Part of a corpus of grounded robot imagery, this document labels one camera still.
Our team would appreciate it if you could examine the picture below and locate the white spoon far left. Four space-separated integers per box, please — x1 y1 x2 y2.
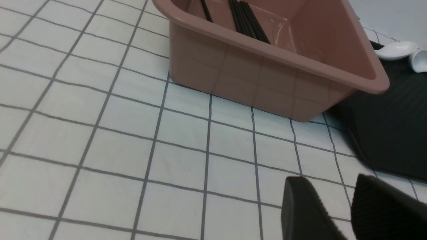
375 41 418 61

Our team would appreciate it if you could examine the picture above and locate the black chopstick leftmost in bin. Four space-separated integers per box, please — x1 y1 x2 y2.
200 0 213 23

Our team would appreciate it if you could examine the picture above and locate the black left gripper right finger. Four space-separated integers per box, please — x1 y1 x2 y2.
351 174 427 240

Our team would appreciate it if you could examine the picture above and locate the pink plastic bin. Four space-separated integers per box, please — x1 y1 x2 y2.
153 0 390 122

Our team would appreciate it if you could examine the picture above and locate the black plastic tray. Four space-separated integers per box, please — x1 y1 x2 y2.
329 57 427 181

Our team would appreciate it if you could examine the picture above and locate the white spoon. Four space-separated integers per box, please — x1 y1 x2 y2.
409 50 427 73
375 41 418 61

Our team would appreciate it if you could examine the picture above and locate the white checkered tablecloth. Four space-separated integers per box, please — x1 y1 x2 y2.
0 0 426 240

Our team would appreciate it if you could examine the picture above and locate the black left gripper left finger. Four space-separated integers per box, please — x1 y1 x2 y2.
281 176 346 240

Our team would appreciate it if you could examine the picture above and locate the black chopstick rightmost in bin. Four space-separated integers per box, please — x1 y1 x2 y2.
244 2 271 44

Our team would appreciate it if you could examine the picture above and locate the white spoon middle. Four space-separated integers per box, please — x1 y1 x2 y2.
409 50 427 73

